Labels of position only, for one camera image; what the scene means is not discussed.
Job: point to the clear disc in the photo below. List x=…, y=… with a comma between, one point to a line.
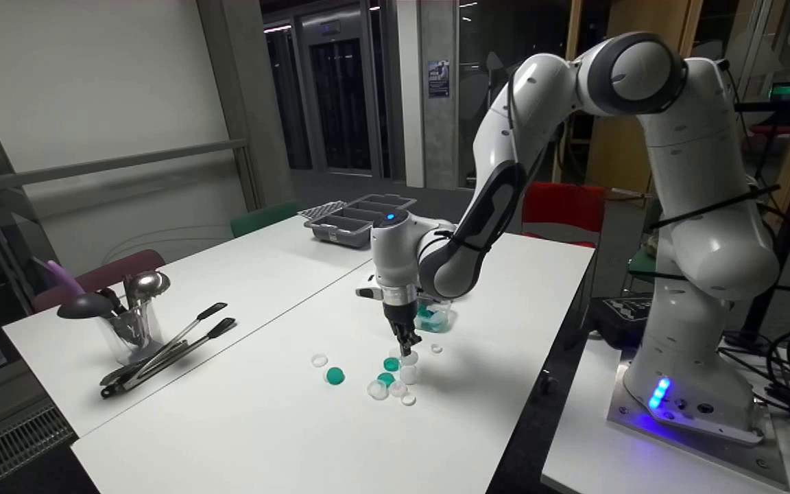
x=319, y=360
x=412, y=358

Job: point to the grey cutlery tray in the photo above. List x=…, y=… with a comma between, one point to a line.
x=350, y=224

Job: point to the black metal tongs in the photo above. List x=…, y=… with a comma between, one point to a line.
x=165, y=354

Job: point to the far green chair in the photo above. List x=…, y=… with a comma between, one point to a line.
x=263, y=217

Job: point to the red chair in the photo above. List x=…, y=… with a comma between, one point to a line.
x=567, y=203

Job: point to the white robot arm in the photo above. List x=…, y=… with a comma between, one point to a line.
x=713, y=242

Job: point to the green disc near lunchbox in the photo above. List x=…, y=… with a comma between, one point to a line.
x=390, y=364

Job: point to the green disc left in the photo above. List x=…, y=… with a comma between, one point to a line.
x=335, y=378

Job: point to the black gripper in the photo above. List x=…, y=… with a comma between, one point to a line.
x=401, y=320

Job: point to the maroon chair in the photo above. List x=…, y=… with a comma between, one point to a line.
x=65, y=284

